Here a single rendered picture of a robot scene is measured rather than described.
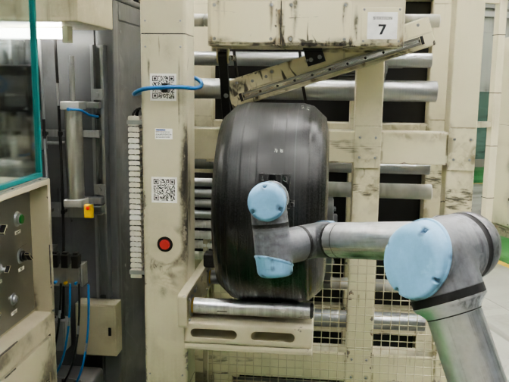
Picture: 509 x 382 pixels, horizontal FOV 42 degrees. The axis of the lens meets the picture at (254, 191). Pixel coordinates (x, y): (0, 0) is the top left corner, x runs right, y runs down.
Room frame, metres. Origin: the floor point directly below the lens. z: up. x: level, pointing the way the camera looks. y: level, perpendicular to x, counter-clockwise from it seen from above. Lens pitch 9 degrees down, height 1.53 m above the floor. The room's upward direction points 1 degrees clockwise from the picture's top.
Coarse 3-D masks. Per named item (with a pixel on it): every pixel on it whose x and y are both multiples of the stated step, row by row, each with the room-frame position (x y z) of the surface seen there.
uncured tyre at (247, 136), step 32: (224, 128) 1.78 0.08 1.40; (256, 128) 1.74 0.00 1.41; (288, 128) 1.73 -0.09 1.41; (320, 128) 1.77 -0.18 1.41; (224, 160) 1.69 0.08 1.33; (256, 160) 1.67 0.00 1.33; (288, 160) 1.66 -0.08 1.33; (320, 160) 1.69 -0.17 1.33; (224, 192) 1.65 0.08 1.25; (320, 192) 1.65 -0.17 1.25; (224, 224) 1.64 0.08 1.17; (224, 256) 1.66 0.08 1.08; (224, 288) 1.77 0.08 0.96; (256, 288) 1.70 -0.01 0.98; (288, 288) 1.69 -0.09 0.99; (320, 288) 1.77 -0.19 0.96
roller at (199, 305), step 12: (192, 300) 1.78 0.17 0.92; (204, 300) 1.78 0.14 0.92; (216, 300) 1.78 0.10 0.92; (228, 300) 1.78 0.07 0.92; (240, 300) 1.78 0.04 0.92; (252, 300) 1.78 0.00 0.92; (264, 300) 1.78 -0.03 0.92; (192, 312) 1.78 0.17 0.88; (204, 312) 1.77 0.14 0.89; (216, 312) 1.77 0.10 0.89; (228, 312) 1.76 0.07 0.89; (240, 312) 1.76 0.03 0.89; (252, 312) 1.75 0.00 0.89; (264, 312) 1.75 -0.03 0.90; (276, 312) 1.75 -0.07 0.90; (288, 312) 1.74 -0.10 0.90; (300, 312) 1.74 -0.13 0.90; (312, 312) 1.74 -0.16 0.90
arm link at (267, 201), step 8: (264, 184) 1.28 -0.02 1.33; (272, 184) 1.29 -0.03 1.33; (256, 192) 1.27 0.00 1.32; (264, 192) 1.27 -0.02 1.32; (272, 192) 1.27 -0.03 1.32; (280, 192) 1.27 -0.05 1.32; (248, 200) 1.27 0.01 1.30; (256, 200) 1.27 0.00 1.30; (264, 200) 1.27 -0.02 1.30; (272, 200) 1.27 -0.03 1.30; (280, 200) 1.27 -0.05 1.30; (248, 208) 1.28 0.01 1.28; (256, 208) 1.27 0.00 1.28; (264, 208) 1.27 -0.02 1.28; (272, 208) 1.26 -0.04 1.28; (280, 208) 1.27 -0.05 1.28; (256, 216) 1.27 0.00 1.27; (264, 216) 1.26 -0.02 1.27; (272, 216) 1.26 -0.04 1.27; (280, 216) 1.29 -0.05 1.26; (256, 224) 1.29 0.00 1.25; (264, 224) 1.28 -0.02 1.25
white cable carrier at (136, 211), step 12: (132, 144) 1.88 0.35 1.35; (132, 156) 1.88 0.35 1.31; (132, 168) 1.88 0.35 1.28; (132, 180) 1.88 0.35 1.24; (132, 192) 1.88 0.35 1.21; (132, 204) 1.88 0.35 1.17; (132, 216) 1.88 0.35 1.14; (132, 228) 1.88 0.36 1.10; (132, 240) 1.88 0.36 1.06; (132, 252) 1.88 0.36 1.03; (132, 264) 1.88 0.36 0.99; (132, 276) 1.88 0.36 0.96
